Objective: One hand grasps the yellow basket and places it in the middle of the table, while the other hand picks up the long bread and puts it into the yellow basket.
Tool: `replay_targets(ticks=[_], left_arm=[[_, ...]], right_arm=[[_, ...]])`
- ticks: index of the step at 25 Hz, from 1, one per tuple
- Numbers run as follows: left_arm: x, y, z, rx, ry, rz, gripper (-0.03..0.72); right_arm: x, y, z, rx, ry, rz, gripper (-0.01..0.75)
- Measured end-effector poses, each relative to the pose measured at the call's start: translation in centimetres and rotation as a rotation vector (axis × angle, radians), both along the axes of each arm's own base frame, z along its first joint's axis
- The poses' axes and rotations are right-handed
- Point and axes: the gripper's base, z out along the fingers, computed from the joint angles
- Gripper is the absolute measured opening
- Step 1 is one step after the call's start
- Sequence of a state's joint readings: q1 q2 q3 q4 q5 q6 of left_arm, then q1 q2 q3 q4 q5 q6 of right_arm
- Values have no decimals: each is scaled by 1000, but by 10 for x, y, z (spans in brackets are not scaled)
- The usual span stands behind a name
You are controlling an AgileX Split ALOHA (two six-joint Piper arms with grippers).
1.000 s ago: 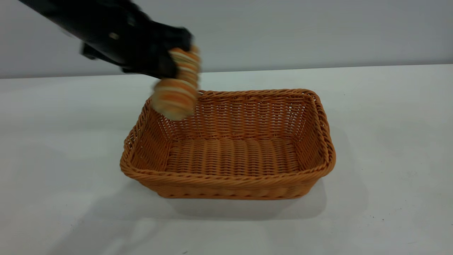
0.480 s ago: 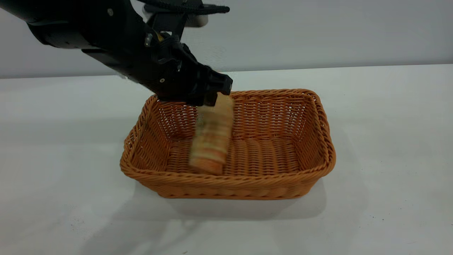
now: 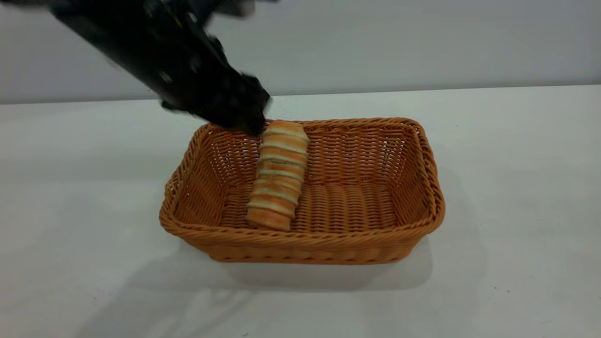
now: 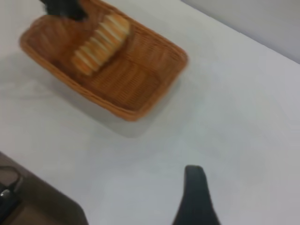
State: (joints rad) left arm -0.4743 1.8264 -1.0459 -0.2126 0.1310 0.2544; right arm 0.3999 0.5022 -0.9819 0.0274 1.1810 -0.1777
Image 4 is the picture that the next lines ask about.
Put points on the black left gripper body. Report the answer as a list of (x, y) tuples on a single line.
[(65, 8)]

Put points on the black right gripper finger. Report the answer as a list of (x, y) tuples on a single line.
[(197, 201)]

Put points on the striped ridged bread loaf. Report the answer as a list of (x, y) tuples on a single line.
[(103, 44)]

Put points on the orange woven wicker basket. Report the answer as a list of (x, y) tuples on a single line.
[(131, 86)]

